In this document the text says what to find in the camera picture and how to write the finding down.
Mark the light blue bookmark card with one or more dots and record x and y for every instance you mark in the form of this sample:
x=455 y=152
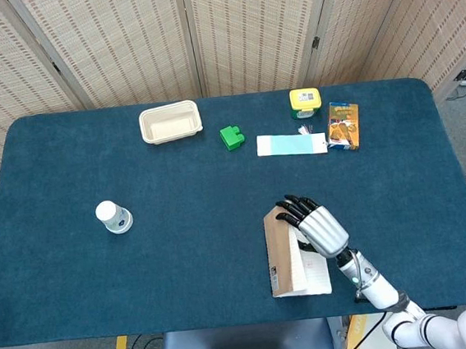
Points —
x=291 y=144

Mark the brown spiral notebook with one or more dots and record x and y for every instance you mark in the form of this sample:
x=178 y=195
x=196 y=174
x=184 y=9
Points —
x=294 y=257

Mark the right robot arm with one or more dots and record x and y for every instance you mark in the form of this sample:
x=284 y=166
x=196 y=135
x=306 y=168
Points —
x=398 y=303

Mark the orange snack box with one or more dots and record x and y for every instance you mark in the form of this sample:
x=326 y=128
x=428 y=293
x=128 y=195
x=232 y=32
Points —
x=343 y=126

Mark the yellow cardboard box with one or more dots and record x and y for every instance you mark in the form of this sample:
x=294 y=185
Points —
x=364 y=333

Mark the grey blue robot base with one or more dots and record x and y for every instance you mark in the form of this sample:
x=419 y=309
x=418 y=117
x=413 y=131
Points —
x=245 y=348

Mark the yellow lidded jar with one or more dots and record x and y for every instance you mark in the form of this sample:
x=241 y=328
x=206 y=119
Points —
x=305 y=103

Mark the woven folding screen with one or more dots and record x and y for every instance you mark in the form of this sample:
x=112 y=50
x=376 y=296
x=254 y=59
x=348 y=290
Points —
x=211 y=32

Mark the blue table cloth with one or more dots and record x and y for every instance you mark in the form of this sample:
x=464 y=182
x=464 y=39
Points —
x=203 y=210

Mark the white paper cup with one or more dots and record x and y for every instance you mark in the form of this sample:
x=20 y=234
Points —
x=114 y=217

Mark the green toy brick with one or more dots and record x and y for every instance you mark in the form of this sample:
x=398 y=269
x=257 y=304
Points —
x=231 y=136

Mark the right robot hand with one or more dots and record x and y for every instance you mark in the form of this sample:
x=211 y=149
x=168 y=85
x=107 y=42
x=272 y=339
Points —
x=318 y=226

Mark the beige food container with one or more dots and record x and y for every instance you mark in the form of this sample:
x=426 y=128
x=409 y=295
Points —
x=171 y=121

